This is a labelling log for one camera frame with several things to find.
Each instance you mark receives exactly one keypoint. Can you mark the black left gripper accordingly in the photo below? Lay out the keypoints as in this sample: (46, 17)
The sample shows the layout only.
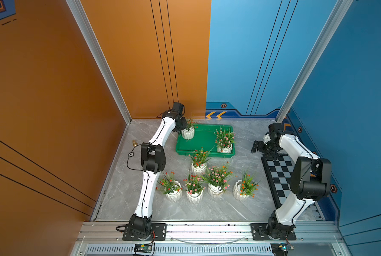
(185, 124)

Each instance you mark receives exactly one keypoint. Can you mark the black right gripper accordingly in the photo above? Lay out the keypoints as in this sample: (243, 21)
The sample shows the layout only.
(271, 156)

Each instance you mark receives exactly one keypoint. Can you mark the red flower pot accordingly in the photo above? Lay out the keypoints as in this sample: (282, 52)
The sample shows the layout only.
(188, 132)
(199, 159)
(170, 187)

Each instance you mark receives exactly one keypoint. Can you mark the orange flower pot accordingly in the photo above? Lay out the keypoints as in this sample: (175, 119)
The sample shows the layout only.
(245, 188)

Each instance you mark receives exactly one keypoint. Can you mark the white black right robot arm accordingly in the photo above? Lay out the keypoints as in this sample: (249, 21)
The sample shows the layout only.
(310, 179)

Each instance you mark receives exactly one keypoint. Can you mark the green plastic storage tray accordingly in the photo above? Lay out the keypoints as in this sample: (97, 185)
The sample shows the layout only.
(205, 137)

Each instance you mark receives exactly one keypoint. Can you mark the black white chessboard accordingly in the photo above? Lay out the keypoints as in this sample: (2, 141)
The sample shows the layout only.
(278, 174)

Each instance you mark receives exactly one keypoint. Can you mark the pink flower pot large centre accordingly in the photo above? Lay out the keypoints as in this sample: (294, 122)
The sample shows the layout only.
(217, 178)

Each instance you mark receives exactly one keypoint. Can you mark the green circuit board right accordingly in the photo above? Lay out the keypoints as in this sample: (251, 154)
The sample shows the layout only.
(281, 249)

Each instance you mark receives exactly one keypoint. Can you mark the green circuit board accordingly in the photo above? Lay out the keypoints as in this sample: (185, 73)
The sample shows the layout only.
(143, 249)
(281, 249)

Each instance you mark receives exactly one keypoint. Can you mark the green circuit board left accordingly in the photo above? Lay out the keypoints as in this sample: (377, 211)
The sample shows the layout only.
(143, 249)

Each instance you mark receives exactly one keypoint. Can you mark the white vented front panel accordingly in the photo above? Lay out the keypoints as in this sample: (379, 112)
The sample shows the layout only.
(182, 250)

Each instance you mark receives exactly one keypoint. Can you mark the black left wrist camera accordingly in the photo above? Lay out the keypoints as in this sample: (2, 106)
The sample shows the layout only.
(178, 108)

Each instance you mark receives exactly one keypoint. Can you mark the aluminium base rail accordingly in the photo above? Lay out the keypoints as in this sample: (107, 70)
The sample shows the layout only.
(208, 232)

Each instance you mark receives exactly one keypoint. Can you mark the aluminium corner post left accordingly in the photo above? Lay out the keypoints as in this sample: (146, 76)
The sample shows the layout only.
(81, 18)

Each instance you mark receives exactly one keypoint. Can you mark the aluminium corner post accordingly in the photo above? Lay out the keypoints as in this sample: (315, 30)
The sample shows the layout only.
(335, 18)
(81, 18)

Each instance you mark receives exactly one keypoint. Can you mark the aluminium corner post right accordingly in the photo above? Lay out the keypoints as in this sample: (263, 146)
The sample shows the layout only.
(335, 18)

